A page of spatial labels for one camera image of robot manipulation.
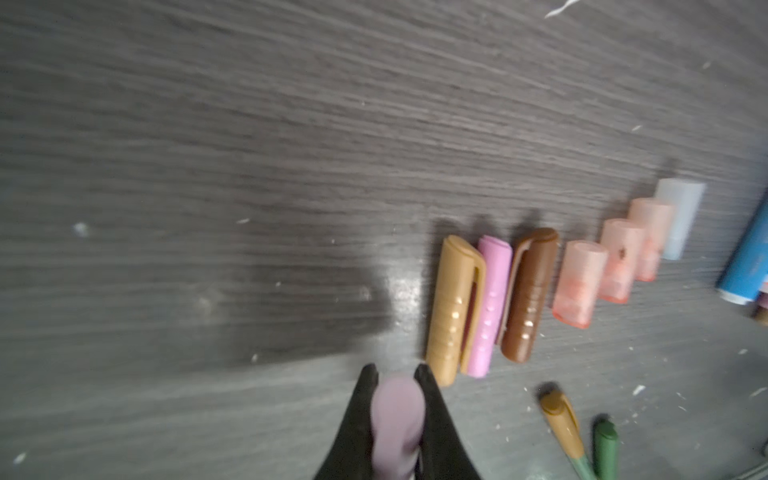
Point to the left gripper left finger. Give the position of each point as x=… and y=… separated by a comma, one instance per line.
x=350, y=454

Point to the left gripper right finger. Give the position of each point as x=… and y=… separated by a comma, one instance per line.
x=442, y=455

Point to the light pink pen cap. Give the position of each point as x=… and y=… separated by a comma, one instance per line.
x=397, y=416

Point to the gold cap green pen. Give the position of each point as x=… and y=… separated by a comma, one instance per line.
x=560, y=416

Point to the green cap beige pen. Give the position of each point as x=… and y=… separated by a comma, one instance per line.
x=605, y=450

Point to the tan pen cap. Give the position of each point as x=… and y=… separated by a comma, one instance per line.
x=456, y=310

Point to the clear red pen cap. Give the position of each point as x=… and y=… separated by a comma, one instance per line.
x=578, y=284

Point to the clear orange pen cap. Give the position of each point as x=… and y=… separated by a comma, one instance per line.
x=623, y=239

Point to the clear pink pen cap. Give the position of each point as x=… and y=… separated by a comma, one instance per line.
x=655, y=217

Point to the blue marker pen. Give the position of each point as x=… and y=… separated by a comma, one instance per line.
x=746, y=271

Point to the brown cap pink pen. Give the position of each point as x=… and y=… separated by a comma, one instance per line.
x=761, y=309

